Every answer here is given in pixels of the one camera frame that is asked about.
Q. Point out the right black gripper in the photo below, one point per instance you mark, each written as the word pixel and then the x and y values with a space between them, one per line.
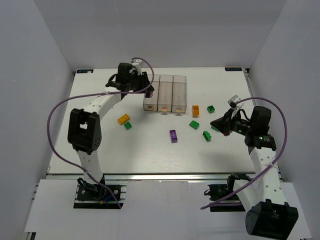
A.
pixel 227 125

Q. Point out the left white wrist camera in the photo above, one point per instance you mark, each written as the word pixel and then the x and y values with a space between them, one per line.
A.
pixel 137 63

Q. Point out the left blue corner label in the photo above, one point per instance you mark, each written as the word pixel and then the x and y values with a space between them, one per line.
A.
pixel 84 71

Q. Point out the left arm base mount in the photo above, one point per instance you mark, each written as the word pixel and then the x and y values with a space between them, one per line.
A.
pixel 94 196

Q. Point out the green lego centre two-by-two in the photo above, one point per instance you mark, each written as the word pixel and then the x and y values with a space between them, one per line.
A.
pixel 194 124

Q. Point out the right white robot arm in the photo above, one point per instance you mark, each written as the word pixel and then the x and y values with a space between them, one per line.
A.
pixel 268 213

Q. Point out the aluminium front rail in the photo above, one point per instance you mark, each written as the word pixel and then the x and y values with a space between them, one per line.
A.
pixel 147 177

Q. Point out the purple small lego brick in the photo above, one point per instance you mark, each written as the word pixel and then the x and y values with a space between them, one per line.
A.
pixel 148 94

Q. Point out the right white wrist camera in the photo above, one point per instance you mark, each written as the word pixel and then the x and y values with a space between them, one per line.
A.
pixel 233 103

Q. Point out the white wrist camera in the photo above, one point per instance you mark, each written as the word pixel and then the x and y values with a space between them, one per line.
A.
pixel 233 103
pixel 137 63

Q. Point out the yellow long lego brick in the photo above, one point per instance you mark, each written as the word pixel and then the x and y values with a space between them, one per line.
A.
pixel 123 119

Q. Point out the orange curved lego brick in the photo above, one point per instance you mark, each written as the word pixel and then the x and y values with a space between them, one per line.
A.
pixel 195 111

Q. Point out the blue corner label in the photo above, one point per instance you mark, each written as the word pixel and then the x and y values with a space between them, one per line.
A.
pixel 84 71
pixel 233 69

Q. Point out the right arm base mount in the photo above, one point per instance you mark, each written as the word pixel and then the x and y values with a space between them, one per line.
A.
pixel 218 191

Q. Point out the green curved lego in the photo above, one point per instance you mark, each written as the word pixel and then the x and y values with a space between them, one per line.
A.
pixel 207 136

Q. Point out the purple long lego brick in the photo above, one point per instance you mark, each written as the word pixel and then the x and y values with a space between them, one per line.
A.
pixel 173 136

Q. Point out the right blue corner label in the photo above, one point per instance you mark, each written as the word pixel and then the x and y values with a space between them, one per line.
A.
pixel 233 69

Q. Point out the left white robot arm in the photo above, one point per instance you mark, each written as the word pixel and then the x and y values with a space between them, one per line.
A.
pixel 84 129

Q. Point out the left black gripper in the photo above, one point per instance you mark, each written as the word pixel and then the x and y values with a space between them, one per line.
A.
pixel 142 81

